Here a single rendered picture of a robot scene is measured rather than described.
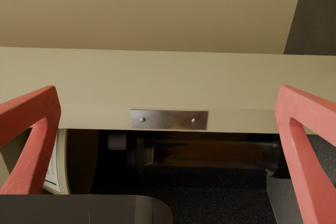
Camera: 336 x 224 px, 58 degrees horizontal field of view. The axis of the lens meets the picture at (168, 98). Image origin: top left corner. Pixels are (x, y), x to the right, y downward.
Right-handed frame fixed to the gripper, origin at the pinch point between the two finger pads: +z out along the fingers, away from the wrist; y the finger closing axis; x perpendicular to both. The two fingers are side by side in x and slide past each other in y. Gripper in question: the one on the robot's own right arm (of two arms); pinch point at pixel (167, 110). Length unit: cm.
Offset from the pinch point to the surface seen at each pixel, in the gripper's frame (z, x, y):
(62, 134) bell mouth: 16.1, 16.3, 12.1
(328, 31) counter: 36.7, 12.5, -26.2
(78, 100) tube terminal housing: 12.6, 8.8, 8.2
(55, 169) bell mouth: 14.1, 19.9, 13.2
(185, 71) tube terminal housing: 18.3, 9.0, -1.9
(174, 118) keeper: 11.8, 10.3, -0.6
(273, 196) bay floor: 22.2, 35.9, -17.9
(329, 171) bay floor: 13.2, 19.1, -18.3
